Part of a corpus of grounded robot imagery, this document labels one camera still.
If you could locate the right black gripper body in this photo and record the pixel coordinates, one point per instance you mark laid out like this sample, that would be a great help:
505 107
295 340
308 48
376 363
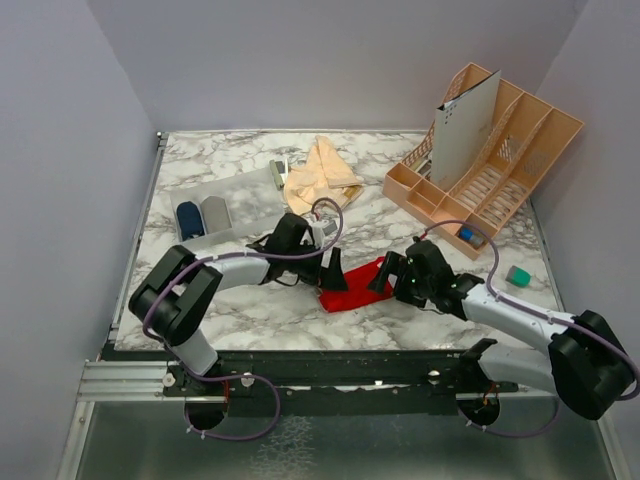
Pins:
412 289

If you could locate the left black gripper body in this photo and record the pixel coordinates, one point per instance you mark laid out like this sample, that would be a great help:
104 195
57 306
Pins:
308 268

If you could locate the red boxer underwear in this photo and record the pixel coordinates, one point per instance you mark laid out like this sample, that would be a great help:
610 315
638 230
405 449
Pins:
358 294

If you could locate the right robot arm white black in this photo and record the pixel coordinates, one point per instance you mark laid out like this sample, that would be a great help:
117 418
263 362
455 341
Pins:
577 357

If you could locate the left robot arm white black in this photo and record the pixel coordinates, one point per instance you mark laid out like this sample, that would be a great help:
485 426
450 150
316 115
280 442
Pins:
173 298

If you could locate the beige underwear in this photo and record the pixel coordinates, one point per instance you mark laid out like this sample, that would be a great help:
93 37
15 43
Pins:
325 174

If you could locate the grey rolled underwear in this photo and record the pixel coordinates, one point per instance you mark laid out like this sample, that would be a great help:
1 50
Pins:
215 215

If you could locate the navy rolled underwear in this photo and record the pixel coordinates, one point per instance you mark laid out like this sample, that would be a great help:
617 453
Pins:
189 221

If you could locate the blue capped small bottle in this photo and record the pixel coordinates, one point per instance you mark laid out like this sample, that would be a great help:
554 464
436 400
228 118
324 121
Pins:
471 237

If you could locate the clear plastic storage box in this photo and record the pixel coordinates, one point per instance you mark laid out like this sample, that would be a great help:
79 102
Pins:
254 203

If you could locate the green grey eraser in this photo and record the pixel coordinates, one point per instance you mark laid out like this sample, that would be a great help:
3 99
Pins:
518 277

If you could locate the peach desk organizer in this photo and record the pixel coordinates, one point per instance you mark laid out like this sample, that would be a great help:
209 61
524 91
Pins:
527 136

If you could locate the white folder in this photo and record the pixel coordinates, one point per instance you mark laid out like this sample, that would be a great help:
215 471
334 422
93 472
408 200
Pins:
461 128

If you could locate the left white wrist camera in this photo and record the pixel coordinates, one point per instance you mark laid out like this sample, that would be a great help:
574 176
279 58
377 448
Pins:
321 230

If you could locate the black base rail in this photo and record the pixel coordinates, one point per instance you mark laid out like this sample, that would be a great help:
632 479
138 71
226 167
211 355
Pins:
259 384

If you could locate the aluminium frame rail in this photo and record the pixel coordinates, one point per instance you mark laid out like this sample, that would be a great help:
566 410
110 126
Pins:
123 427

